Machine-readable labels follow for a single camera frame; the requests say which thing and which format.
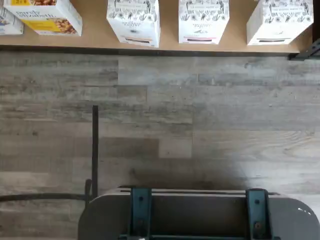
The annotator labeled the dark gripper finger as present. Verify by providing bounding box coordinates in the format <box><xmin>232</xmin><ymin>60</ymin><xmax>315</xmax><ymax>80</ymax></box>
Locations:
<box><xmin>245</xmin><ymin>188</ymin><xmax>275</xmax><ymax>238</ymax></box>
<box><xmin>128</xmin><ymin>187</ymin><xmax>153</xmax><ymax>238</ymax></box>

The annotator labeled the white tea box yellow strip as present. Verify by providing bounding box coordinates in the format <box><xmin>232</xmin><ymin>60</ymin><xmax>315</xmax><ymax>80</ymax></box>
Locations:
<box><xmin>106</xmin><ymin>0</ymin><xmax>161</xmax><ymax>48</ymax></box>

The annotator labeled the low wooden shelf board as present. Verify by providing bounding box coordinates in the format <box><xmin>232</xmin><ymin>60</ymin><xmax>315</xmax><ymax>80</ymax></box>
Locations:
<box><xmin>0</xmin><ymin>0</ymin><xmax>314</xmax><ymax>54</ymax></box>

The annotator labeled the white tea box dark strip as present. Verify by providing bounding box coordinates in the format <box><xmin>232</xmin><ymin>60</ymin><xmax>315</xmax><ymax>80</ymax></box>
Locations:
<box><xmin>246</xmin><ymin>0</ymin><xmax>314</xmax><ymax>46</ymax></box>

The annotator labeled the white tea box pink strip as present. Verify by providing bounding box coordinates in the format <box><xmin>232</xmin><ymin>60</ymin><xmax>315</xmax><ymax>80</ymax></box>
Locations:
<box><xmin>178</xmin><ymin>0</ymin><xmax>231</xmax><ymax>46</ymax></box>

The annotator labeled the white yellow granola box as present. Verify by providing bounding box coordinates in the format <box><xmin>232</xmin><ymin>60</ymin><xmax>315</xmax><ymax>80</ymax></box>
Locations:
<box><xmin>3</xmin><ymin>0</ymin><xmax>83</xmax><ymax>37</ymax></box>

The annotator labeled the blue flax oatmeal box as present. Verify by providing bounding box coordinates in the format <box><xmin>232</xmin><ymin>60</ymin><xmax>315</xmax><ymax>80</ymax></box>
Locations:
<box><xmin>0</xmin><ymin>7</ymin><xmax>25</xmax><ymax>36</ymax></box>

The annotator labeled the thin black camera cable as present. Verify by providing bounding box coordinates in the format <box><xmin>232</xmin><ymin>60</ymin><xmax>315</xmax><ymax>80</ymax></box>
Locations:
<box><xmin>0</xmin><ymin>104</ymin><xmax>99</xmax><ymax>202</ymax></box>

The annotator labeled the black metal shelf frame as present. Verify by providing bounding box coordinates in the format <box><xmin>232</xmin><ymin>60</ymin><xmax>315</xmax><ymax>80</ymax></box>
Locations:
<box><xmin>0</xmin><ymin>37</ymin><xmax>320</xmax><ymax>61</ymax></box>

